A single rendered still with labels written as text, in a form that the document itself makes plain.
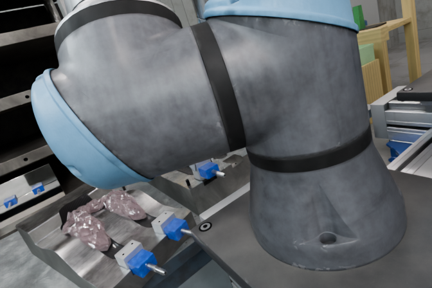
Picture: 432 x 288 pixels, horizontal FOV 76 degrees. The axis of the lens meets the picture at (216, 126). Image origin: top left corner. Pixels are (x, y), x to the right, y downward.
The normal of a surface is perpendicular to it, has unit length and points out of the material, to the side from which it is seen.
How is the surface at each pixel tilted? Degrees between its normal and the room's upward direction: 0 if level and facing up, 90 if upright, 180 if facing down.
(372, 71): 90
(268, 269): 0
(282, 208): 72
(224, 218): 0
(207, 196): 90
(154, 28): 68
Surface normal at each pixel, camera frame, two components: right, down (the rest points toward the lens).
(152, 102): 0.03, 0.06
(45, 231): 0.70, -0.22
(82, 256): 0.10, -0.83
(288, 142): -0.43, 0.40
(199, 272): 0.57, 0.07
